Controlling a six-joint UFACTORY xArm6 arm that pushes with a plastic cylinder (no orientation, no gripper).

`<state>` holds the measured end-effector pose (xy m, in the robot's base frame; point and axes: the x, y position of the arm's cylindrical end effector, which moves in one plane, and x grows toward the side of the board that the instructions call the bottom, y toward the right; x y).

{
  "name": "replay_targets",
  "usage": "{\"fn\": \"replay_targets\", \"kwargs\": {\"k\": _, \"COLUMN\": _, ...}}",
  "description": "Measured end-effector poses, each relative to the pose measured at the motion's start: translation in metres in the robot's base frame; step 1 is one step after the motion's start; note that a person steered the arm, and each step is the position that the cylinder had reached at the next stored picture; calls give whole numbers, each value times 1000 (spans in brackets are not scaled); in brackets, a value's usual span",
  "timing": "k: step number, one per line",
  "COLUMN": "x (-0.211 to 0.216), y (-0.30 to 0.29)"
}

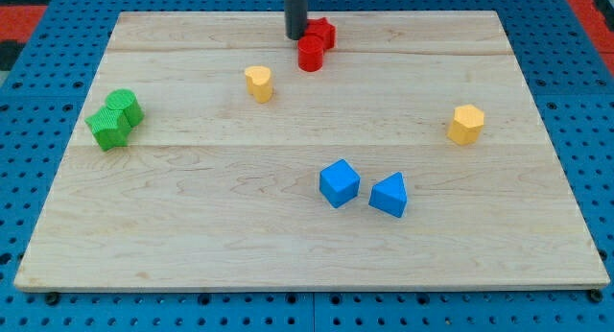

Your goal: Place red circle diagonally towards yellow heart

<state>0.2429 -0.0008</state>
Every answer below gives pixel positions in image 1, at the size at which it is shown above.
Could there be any red star block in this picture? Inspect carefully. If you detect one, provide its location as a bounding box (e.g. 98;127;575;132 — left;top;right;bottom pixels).
304;17;336;51

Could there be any yellow heart block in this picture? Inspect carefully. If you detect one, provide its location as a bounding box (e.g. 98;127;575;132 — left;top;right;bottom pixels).
244;65;273;103

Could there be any green cylinder block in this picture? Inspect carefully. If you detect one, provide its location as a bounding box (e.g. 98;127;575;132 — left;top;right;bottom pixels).
105;88;145;128

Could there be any blue cube block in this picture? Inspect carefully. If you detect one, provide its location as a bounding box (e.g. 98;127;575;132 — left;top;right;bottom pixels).
319;159;361;208

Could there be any red cylinder block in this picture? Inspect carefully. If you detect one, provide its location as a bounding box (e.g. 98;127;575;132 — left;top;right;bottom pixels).
297;36;324;72

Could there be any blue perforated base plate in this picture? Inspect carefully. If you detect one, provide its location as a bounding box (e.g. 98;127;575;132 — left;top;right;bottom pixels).
1;0;613;331

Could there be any green star block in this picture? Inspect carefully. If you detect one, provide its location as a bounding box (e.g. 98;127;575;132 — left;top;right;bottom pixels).
85;107;131;151

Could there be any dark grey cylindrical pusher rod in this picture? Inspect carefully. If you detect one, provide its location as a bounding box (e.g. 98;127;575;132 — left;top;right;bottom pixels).
284;0;308;40

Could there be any blue triangular prism block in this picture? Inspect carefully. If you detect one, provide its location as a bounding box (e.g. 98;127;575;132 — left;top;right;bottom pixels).
368;172;408;218

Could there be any yellow hexagon block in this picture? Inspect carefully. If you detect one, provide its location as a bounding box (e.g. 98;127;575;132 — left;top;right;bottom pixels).
446;105;484;146

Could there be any light wooden board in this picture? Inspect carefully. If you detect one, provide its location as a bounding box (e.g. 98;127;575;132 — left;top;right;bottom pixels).
14;11;609;293

